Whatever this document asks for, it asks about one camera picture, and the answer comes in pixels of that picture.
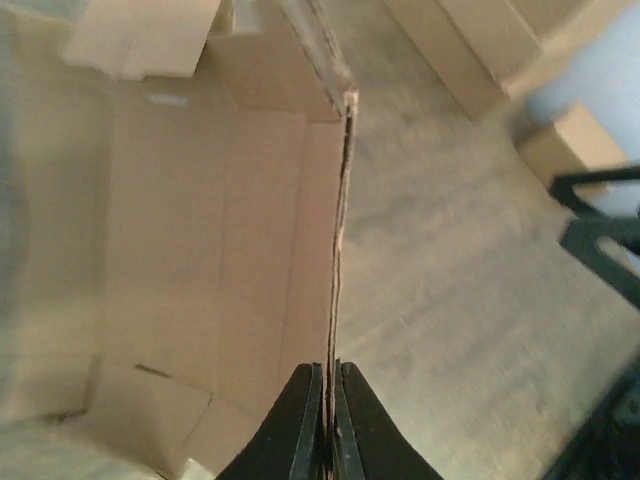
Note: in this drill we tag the bottom folded cardboard box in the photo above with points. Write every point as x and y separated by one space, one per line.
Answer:
458 67

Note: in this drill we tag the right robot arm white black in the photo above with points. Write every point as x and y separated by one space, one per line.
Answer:
606 445

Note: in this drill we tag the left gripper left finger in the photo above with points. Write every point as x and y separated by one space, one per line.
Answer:
288 443

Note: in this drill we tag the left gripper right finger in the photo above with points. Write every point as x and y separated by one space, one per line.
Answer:
366 442

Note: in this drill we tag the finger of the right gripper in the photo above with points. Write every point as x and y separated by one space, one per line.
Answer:
582 239
595 185

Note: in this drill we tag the brown cardboard box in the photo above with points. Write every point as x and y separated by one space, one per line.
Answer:
574 142
174 209

